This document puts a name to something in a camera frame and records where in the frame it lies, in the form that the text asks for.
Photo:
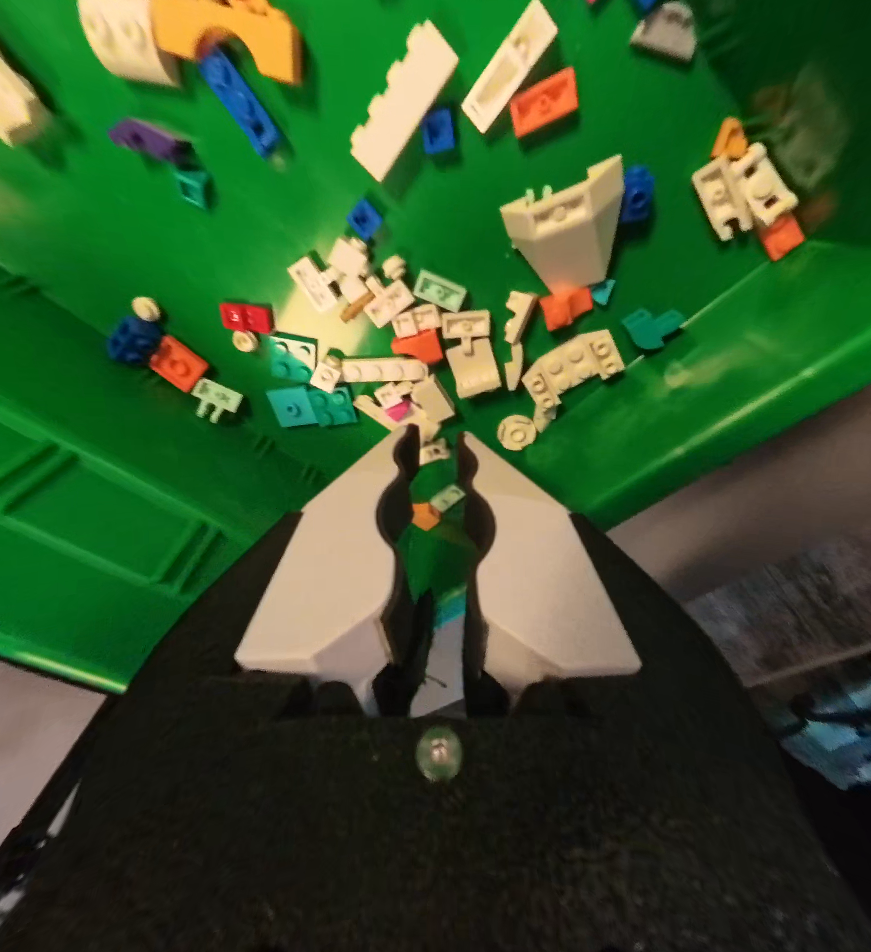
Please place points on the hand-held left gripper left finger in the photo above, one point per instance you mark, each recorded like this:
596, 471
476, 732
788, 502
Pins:
324, 587

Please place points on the green plastic bin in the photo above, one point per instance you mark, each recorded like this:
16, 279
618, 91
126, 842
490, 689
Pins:
93, 476

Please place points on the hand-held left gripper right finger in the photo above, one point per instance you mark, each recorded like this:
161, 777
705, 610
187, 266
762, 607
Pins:
547, 587

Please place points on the pile of lego pieces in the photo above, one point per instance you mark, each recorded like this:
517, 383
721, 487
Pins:
569, 223

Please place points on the small white lego brick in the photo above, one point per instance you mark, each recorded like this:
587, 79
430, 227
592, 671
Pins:
434, 451

